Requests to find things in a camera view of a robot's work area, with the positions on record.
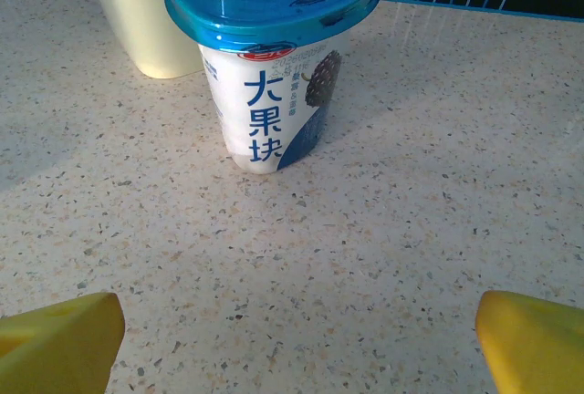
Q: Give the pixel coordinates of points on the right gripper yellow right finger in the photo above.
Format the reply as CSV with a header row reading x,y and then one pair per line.
x,y
534,348

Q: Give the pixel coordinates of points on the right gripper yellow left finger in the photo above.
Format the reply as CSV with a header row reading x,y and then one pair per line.
x,y
59,348

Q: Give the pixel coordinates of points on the cream knife block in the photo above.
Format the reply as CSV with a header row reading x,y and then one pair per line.
x,y
137,24

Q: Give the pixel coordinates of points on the yogurt cup with blue lid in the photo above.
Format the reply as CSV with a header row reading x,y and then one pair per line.
x,y
274,93

